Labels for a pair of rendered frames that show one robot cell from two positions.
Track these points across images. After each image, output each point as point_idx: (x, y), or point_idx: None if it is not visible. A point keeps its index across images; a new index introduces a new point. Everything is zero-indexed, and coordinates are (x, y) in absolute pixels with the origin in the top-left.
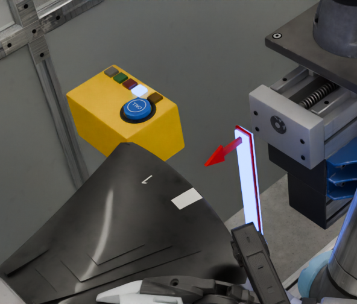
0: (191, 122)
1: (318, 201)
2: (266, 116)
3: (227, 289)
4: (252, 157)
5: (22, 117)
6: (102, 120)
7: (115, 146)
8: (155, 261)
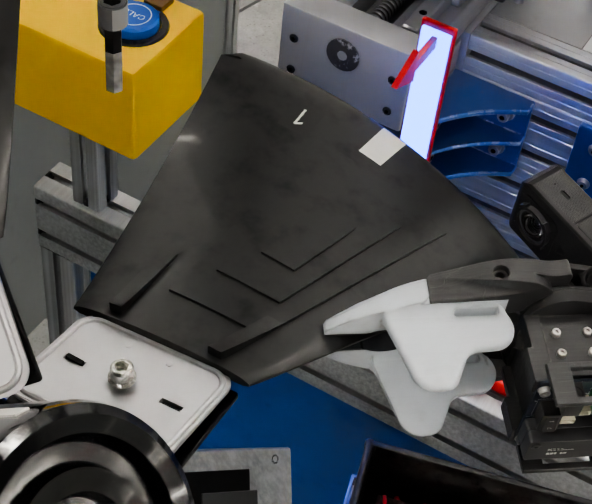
0: None
1: None
2: (317, 41)
3: (582, 276)
4: (447, 76)
5: None
6: (69, 45)
7: (93, 96)
8: (387, 255)
